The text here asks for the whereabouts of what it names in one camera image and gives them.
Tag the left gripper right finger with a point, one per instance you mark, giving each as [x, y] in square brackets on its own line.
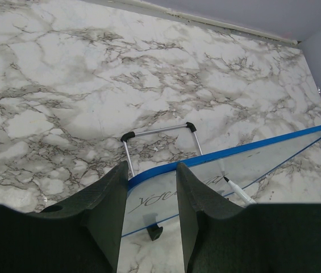
[220, 236]

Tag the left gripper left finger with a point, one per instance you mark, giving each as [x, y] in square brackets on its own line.
[81, 233]

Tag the white whiteboard marker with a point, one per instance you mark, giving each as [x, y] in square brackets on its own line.
[240, 193]

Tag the blue framed whiteboard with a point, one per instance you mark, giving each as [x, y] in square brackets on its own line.
[152, 194]

